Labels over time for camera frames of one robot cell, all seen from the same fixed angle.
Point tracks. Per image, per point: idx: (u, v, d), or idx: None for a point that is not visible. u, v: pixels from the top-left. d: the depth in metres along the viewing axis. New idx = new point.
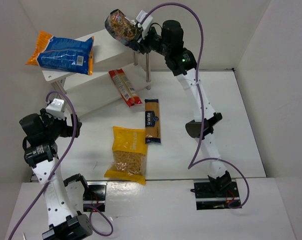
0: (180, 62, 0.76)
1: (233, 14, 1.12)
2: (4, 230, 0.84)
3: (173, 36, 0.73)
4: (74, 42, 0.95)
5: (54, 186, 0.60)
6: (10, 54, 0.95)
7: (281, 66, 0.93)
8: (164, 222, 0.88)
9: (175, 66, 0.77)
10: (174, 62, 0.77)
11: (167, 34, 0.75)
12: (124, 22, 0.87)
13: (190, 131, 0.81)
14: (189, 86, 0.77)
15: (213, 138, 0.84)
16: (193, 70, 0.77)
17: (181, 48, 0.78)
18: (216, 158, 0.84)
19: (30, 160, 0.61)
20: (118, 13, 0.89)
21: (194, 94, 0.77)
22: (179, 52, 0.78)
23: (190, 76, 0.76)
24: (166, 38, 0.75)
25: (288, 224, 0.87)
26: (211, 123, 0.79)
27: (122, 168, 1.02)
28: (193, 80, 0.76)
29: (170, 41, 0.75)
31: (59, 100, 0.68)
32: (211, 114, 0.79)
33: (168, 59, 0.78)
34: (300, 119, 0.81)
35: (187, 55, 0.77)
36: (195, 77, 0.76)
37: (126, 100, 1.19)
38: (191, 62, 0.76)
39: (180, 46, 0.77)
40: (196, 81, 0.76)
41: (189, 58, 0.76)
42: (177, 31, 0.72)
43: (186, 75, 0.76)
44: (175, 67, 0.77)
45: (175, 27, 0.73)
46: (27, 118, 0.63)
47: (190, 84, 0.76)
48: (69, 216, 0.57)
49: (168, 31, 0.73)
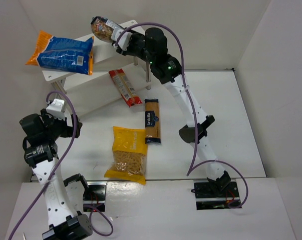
0: (167, 70, 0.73)
1: (233, 14, 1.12)
2: (4, 230, 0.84)
3: (157, 45, 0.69)
4: (74, 42, 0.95)
5: (54, 187, 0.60)
6: (10, 54, 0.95)
7: (281, 66, 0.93)
8: (164, 222, 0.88)
9: (162, 74, 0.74)
10: (160, 71, 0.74)
11: (149, 43, 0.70)
12: (106, 28, 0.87)
13: (185, 136, 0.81)
14: (178, 92, 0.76)
15: (208, 141, 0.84)
16: (180, 76, 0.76)
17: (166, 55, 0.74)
18: (214, 160, 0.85)
19: (30, 160, 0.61)
20: (97, 20, 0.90)
21: (184, 100, 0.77)
22: (165, 59, 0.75)
23: (178, 83, 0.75)
24: (149, 47, 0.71)
25: (289, 225, 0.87)
26: (204, 126, 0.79)
27: (122, 168, 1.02)
28: (182, 86, 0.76)
29: (154, 49, 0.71)
31: (59, 101, 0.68)
32: (204, 118, 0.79)
33: (154, 67, 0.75)
34: (300, 119, 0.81)
35: (172, 62, 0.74)
36: (183, 83, 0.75)
37: (126, 100, 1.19)
38: (177, 68, 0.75)
39: (165, 52, 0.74)
40: (184, 87, 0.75)
41: (175, 65, 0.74)
42: (161, 40, 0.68)
43: (174, 82, 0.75)
44: (162, 76, 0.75)
45: (158, 34, 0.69)
46: (27, 118, 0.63)
47: (179, 90, 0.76)
48: (69, 216, 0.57)
49: (152, 41, 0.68)
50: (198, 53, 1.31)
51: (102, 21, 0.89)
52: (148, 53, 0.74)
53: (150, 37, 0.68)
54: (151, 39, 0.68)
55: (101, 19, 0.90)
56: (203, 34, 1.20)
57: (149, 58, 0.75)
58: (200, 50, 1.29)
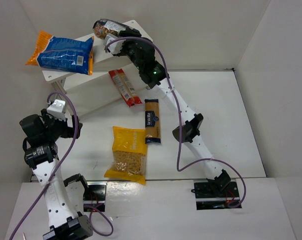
0: (153, 75, 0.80)
1: (233, 14, 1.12)
2: (4, 230, 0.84)
3: (145, 54, 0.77)
4: (74, 42, 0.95)
5: (54, 187, 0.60)
6: (11, 54, 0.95)
7: (281, 66, 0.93)
8: (164, 222, 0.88)
9: (149, 79, 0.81)
10: (146, 76, 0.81)
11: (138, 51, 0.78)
12: (104, 31, 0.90)
13: (177, 137, 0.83)
14: (165, 94, 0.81)
15: (201, 139, 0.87)
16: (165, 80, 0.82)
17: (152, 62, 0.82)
18: (209, 158, 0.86)
19: (30, 161, 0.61)
20: (98, 23, 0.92)
21: (171, 100, 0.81)
22: (150, 66, 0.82)
23: (164, 85, 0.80)
24: (138, 55, 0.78)
25: (288, 224, 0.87)
26: (193, 124, 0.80)
27: (122, 168, 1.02)
28: (168, 88, 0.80)
29: (142, 57, 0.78)
31: (60, 101, 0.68)
32: (192, 116, 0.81)
33: (141, 73, 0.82)
34: (300, 119, 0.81)
35: (158, 68, 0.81)
36: (169, 85, 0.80)
37: (126, 100, 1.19)
38: (162, 73, 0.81)
39: (152, 60, 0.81)
40: (170, 88, 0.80)
41: (161, 70, 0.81)
42: (149, 50, 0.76)
43: (160, 85, 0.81)
44: (148, 81, 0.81)
45: (146, 45, 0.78)
46: (27, 118, 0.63)
47: (166, 92, 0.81)
48: (69, 217, 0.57)
49: (141, 50, 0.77)
50: (197, 53, 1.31)
51: (101, 24, 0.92)
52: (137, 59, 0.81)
53: (140, 46, 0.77)
54: (140, 48, 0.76)
55: (101, 21, 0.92)
56: (203, 33, 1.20)
57: (137, 64, 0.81)
58: (200, 51, 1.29)
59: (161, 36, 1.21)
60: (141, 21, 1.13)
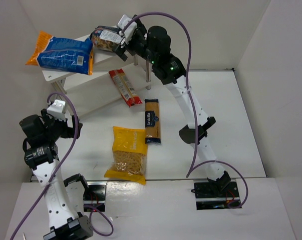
0: (169, 70, 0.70)
1: (233, 14, 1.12)
2: (4, 230, 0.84)
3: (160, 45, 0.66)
4: (74, 42, 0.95)
5: (55, 188, 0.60)
6: (11, 55, 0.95)
7: (281, 66, 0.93)
8: (164, 223, 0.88)
9: (164, 74, 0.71)
10: (162, 71, 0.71)
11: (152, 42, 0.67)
12: (101, 42, 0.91)
13: (185, 137, 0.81)
14: (180, 93, 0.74)
15: (208, 141, 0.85)
16: (183, 78, 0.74)
17: (168, 56, 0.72)
18: (214, 160, 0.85)
19: (30, 162, 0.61)
20: (93, 35, 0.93)
21: (186, 102, 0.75)
22: (167, 60, 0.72)
23: (180, 84, 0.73)
24: (152, 46, 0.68)
25: (288, 224, 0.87)
26: (205, 128, 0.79)
27: (122, 168, 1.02)
28: (184, 87, 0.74)
29: (157, 49, 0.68)
31: (60, 102, 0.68)
32: (205, 120, 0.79)
33: (156, 67, 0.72)
34: (300, 119, 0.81)
35: (175, 62, 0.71)
36: (185, 85, 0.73)
37: (126, 100, 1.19)
38: (179, 69, 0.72)
39: (167, 52, 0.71)
40: (187, 88, 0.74)
41: (178, 65, 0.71)
42: (164, 40, 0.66)
43: (176, 84, 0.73)
44: (163, 76, 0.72)
45: (161, 34, 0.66)
46: (27, 119, 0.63)
47: (182, 92, 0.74)
48: (69, 218, 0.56)
49: (155, 40, 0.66)
50: (197, 53, 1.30)
51: (96, 34, 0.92)
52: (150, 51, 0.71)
53: (154, 36, 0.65)
54: (154, 38, 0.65)
55: (96, 32, 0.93)
56: (203, 33, 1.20)
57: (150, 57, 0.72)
58: (201, 50, 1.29)
59: None
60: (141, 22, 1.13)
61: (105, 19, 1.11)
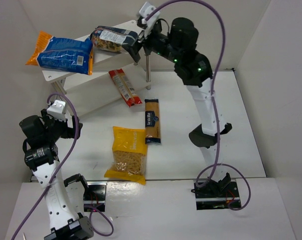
0: (195, 70, 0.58)
1: (233, 14, 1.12)
2: (4, 230, 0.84)
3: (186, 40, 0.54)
4: (74, 42, 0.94)
5: (55, 190, 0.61)
6: (11, 55, 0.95)
7: (281, 66, 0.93)
8: (164, 223, 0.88)
9: (189, 74, 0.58)
10: (186, 70, 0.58)
11: (176, 36, 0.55)
12: (101, 41, 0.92)
13: (196, 140, 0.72)
14: (203, 98, 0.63)
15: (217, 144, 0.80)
16: (209, 81, 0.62)
17: (193, 54, 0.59)
18: (219, 164, 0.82)
19: (31, 163, 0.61)
20: (93, 35, 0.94)
21: (208, 108, 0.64)
22: (193, 58, 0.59)
23: (205, 88, 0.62)
24: (176, 41, 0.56)
25: (288, 224, 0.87)
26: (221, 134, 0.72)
27: (122, 168, 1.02)
28: (208, 92, 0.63)
29: (181, 45, 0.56)
31: (60, 102, 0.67)
32: (223, 127, 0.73)
33: (179, 66, 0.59)
34: (300, 120, 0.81)
35: (203, 62, 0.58)
36: (210, 89, 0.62)
37: (126, 100, 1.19)
38: (207, 70, 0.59)
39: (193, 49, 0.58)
40: (211, 93, 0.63)
41: (206, 65, 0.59)
42: (192, 33, 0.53)
43: (201, 87, 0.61)
44: (188, 77, 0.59)
45: (188, 26, 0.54)
46: (27, 119, 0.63)
47: (205, 97, 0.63)
48: (70, 219, 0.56)
49: (180, 33, 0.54)
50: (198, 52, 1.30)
51: (96, 35, 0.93)
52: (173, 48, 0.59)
53: (180, 28, 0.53)
54: (180, 31, 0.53)
55: (96, 32, 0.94)
56: (203, 33, 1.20)
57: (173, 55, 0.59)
58: (201, 50, 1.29)
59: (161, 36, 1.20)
60: None
61: (105, 19, 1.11)
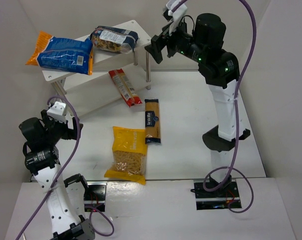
0: (222, 69, 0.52)
1: (233, 14, 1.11)
2: (5, 230, 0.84)
3: (212, 35, 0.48)
4: (74, 42, 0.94)
5: (57, 194, 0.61)
6: (11, 55, 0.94)
7: (281, 67, 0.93)
8: (164, 223, 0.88)
9: (215, 74, 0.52)
10: (212, 69, 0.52)
11: (201, 31, 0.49)
12: (101, 42, 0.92)
13: (210, 143, 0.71)
14: (225, 101, 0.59)
15: None
16: (234, 82, 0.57)
17: (219, 53, 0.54)
18: (226, 167, 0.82)
19: (32, 167, 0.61)
20: (93, 35, 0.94)
21: (228, 111, 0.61)
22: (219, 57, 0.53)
23: (229, 90, 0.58)
24: (201, 36, 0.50)
25: (288, 224, 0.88)
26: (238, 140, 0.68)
27: (122, 168, 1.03)
28: (232, 95, 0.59)
29: (206, 41, 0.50)
31: (60, 104, 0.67)
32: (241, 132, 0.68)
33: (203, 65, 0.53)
34: (301, 120, 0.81)
35: (230, 62, 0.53)
36: (234, 92, 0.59)
37: (126, 99, 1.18)
38: (233, 70, 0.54)
39: (219, 47, 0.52)
40: (235, 97, 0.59)
41: (233, 65, 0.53)
42: (220, 28, 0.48)
43: (225, 89, 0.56)
44: (213, 76, 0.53)
45: (214, 21, 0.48)
46: (26, 122, 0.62)
47: (227, 99, 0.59)
48: (72, 223, 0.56)
49: (205, 27, 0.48)
50: None
51: (96, 35, 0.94)
52: (197, 46, 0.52)
53: (205, 23, 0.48)
54: (205, 25, 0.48)
55: (96, 32, 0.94)
56: None
57: (197, 53, 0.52)
58: None
59: None
60: (141, 22, 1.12)
61: (105, 19, 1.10)
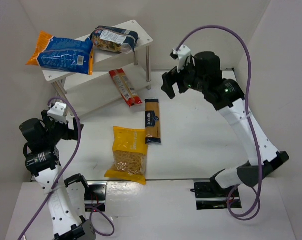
0: (223, 93, 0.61)
1: (234, 14, 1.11)
2: (5, 230, 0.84)
3: (209, 66, 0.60)
4: (74, 42, 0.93)
5: (57, 195, 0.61)
6: (11, 55, 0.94)
7: (281, 68, 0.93)
8: (165, 223, 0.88)
9: (217, 98, 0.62)
10: (215, 95, 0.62)
11: (199, 66, 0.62)
12: (101, 42, 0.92)
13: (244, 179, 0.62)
14: (238, 120, 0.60)
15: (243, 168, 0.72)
16: (241, 101, 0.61)
17: (219, 81, 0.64)
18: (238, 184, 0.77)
19: (32, 168, 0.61)
20: (93, 35, 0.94)
21: (245, 130, 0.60)
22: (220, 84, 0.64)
23: (237, 108, 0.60)
24: (200, 69, 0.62)
25: (288, 224, 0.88)
26: (274, 165, 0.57)
27: (122, 168, 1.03)
28: (243, 113, 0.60)
29: (205, 72, 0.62)
31: (61, 104, 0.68)
32: (274, 154, 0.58)
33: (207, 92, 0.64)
34: (301, 121, 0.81)
35: (230, 85, 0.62)
36: (244, 109, 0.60)
37: (126, 99, 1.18)
38: (235, 92, 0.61)
39: (218, 75, 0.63)
40: (246, 113, 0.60)
41: (234, 88, 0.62)
42: (213, 59, 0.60)
43: (232, 107, 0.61)
44: (217, 100, 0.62)
45: (208, 55, 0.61)
46: (26, 123, 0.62)
47: (239, 117, 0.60)
48: (73, 225, 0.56)
49: (201, 61, 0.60)
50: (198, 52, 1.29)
51: (96, 35, 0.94)
52: (200, 79, 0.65)
53: (201, 57, 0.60)
54: (201, 60, 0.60)
55: (95, 32, 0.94)
56: (204, 33, 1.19)
57: (201, 84, 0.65)
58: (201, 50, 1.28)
59: (161, 36, 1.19)
60: (141, 21, 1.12)
61: (105, 19, 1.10)
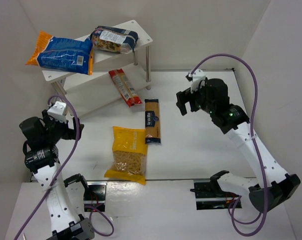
0: (228, 117, 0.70)
1: (234, 13, 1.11)
2: (5, 230, 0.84)
3: (217, 93, 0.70)
4: (74, 42, 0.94)
5: (56, 192, 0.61)
6: (11, 55, 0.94)
7: (281, 67, 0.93)
8: (164, 223, 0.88)
9: (223, 121, 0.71)
10: (221, 118, 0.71)
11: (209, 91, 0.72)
12: (101, 42, 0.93)
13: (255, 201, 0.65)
14: (243, 141, 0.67)
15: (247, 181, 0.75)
16: (246, 124, 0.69)
17: (227, 105, 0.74)
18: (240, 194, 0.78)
19: (31, 166, 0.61)
20: (93, 35, 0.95)
21: (251, 151, 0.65)
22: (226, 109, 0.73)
23: (243, 131, 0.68)
24: (209, 94, 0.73)
25: (288, 224, 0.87)
26: (283, 188, 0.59)
27: (122, 168, 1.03)
28: (248, 134, 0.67)
29: (214, 97, 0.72)
31: (60, 104, 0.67)
32: (282, 176, 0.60)
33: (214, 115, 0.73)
34: (301, 120, 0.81)
35: (235, 110, 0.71)
36: (249, 131, 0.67)
37: (126, 100, 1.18)
38: (241, 117, 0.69)
39: (226, 101, 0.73)
40: (251, 135, 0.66)
41: (239, 113, 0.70)
42: (221, 87, 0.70)
43: (237, 129, 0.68)
44: (223, 123, 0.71)
45: (217, 83, 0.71)
46: (27, 121, 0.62)
47: (244, 139, 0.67)
48: (71, 222, 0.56)
49: (211, 88, 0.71)
50: (198, 53, 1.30)
51: (96, 35, 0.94)
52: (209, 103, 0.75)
53: (210, 84, 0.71)
54: (210, 86, 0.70)
55: (95, 32, 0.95)
56: (204, 33, 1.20)
57: (210, 108, 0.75)
58: (201, 50, 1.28)
59: (161, 36, 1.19)
60: (141, 21, 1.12)
61: (105, 19, 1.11)
